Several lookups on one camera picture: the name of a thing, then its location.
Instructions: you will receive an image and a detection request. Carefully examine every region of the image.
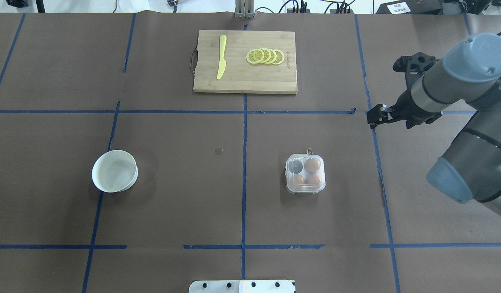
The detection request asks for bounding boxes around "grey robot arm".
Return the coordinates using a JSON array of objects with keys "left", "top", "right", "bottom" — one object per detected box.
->
[{"left": 366, "top": 32, "right": 501, "bottom": 218}]

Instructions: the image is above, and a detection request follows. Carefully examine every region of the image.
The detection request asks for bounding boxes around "clear plastic egg carton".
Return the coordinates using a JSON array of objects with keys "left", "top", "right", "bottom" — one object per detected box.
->
[{"left": 284, "top": 148, "right": 326, "bottom": 194}]

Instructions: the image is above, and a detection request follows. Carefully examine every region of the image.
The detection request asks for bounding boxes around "brown egg from bowl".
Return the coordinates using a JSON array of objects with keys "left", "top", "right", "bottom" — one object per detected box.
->
[{"left": 291, "top": 174, "right": 306, "bottom": 189}]

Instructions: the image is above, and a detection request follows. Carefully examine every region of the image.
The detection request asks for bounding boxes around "lemon slice outermost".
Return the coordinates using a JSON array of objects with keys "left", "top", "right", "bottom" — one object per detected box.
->
[{"left": 272, "top": 50, "right": 284, "bottom": 65}]

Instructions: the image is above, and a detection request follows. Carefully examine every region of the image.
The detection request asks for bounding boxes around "brown egg carton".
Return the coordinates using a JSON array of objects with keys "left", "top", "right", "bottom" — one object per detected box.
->
[
  {"left": 305, "top": 174, "right": 323, "bottom": 190},
  {"left": 304, "top": 157, "right": 322, "bottom": 174}
]

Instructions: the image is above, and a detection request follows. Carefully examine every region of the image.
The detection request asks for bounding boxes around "lemon slice top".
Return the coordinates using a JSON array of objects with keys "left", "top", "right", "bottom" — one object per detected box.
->
[{"left": 245, "top": 49, "right": 265, "bottom": 64}]

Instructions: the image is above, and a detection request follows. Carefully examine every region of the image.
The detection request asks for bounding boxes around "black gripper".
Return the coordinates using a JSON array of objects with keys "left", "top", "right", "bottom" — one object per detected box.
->
[{"left": 366, "top": 90, "right": 442, "bottom": 129}]

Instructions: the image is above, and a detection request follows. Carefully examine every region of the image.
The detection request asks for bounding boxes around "bamboo cutting board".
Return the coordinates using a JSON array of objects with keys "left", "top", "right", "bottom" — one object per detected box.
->
[{"left": 193, "top": 30, "right": 298, "bottom": 95}]

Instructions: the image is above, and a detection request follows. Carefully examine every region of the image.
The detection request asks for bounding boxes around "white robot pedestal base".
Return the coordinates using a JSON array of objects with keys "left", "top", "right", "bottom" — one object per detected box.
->
[{"left": 188, "top": 279, "right": 296, "bottom": 293}]

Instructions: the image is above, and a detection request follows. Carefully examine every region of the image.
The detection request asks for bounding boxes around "brown egg front carton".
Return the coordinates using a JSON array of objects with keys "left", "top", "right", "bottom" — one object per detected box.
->
[{"left": 305, "top": 174, "right": 323, "bottom": 190}]

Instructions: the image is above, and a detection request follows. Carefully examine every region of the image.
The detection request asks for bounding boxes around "white ceramic bowl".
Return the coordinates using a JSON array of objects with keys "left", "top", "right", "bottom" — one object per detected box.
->
[{"left": 92, "top": 150, "right": 139, "bottom": 193}]

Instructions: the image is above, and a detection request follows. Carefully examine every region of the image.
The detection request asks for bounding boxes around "lemon slice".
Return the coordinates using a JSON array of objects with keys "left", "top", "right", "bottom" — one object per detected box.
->
[
  {"left": 265, "top": 49, "right": 277, "bottom": 64},
  {"left": 245, "top": 49, "right": 265, "bottom": 64},
  {"left": 259, "top": 48, "right": 271, "bottom": 64}
]

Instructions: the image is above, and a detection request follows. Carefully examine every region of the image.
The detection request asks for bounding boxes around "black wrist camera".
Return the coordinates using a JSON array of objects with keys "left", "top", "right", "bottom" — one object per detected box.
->
[{"left": 392, "top": 52, "right": 439, "bottom": 91}]

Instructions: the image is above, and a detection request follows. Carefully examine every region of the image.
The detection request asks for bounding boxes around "yellow plastic knife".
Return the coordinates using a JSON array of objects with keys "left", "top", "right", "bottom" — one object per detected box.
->
[{"left": 217, "top": 35, "right": 227, "bottom": 80}]

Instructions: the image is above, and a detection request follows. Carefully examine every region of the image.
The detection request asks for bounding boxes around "brown egg rear carton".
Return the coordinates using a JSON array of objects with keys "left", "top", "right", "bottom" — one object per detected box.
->
[{"left": 304, "top": 157, "right": 322, "bottom": 174}]

